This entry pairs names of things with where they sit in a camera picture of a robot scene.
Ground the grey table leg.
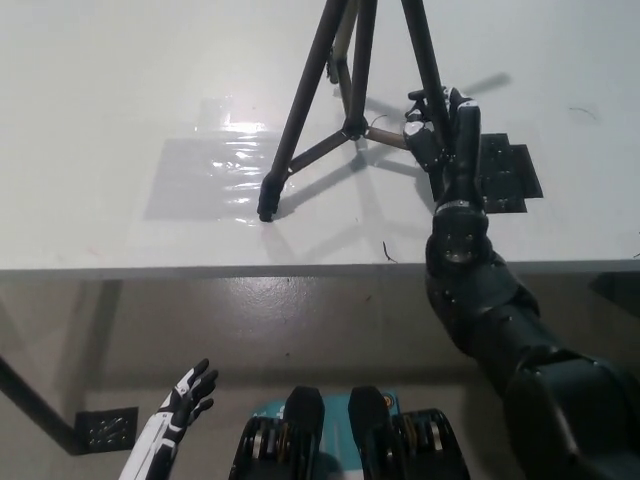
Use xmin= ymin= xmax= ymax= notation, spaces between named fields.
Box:
xmin=74 ymin=278 xmax=125 ymax=416

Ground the black table frame bar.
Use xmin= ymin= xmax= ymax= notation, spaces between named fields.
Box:
xmin=0 ymin=353 xmax=85 ymax=457

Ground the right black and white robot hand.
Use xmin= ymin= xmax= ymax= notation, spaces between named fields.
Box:
xmin=402 ymin=86 xmax=485 ymax=215

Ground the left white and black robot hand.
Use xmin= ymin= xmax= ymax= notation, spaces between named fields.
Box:
xmin=118 ymin=358 xmax=220 ymax=480

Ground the black and bronze camera tripod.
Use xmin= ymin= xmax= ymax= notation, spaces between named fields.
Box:
xmin=256 ymin=0 xmax=457 ymax=224

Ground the black tape patch on table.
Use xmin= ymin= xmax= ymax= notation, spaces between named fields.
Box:
xmin=474 ymin=132 xmax=545 ymax=215

